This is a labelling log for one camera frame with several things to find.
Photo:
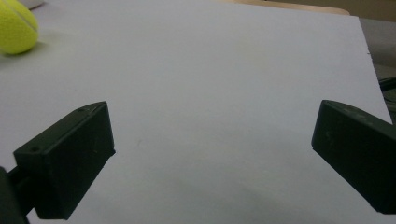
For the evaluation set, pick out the yellow tennis ball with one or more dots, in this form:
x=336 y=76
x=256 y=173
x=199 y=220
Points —
x=15 y=28

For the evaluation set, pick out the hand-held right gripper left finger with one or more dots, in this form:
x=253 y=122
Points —
x=68 y=161

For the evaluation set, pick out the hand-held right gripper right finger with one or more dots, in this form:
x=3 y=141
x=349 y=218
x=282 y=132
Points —
x=358 y=149

